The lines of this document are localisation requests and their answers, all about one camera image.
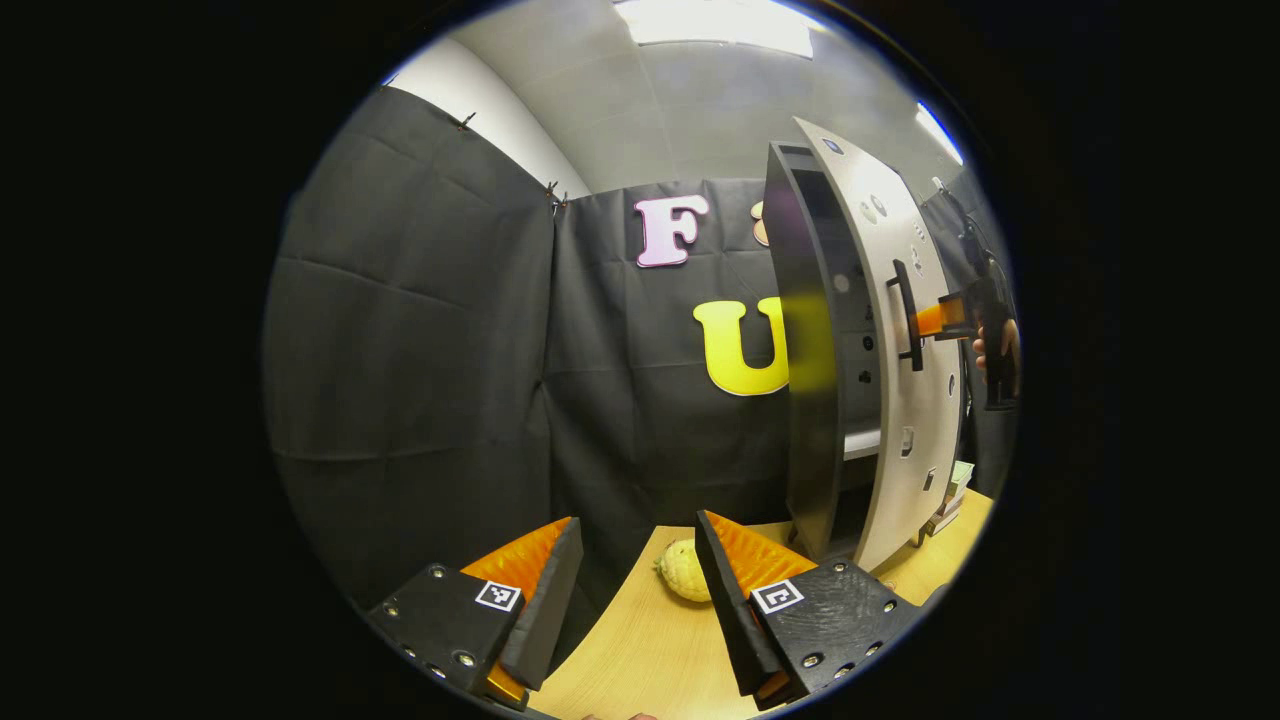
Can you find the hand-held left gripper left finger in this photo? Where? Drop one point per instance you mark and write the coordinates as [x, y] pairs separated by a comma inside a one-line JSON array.
[[545, 610]]

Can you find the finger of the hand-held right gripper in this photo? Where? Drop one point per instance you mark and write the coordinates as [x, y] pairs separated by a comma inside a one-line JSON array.
[[955, 315]]

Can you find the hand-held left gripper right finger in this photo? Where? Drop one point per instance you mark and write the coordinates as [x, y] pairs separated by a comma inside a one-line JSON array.
[[730, 610]]

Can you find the grey cabinet door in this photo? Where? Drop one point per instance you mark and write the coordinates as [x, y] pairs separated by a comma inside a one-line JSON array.
[[925, 440]]

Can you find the dark grey cabinet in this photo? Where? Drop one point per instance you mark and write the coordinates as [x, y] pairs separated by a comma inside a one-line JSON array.
[[810, 440]]

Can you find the white cabinet shelf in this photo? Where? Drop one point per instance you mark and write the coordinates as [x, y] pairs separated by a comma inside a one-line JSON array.
[[862, 443]]

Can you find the yellow bumpy ball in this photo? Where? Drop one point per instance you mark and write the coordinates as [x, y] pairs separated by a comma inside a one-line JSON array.
[[685, 572]]

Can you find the green book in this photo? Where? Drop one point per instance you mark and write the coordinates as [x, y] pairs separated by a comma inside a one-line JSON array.
[[962, 474]]

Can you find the brown book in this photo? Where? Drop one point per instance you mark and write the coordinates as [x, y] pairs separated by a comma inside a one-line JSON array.
[[950, 503]]

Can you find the black backdrop cloth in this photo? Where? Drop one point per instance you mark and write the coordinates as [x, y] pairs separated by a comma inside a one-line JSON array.
[[420, 350]]

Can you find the large ceiling light panel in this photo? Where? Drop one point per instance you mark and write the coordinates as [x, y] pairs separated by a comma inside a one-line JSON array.
[[720, 25]]

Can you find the small metal clip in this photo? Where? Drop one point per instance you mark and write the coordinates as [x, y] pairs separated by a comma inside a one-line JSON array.
[[554, 197], [465, 121]]

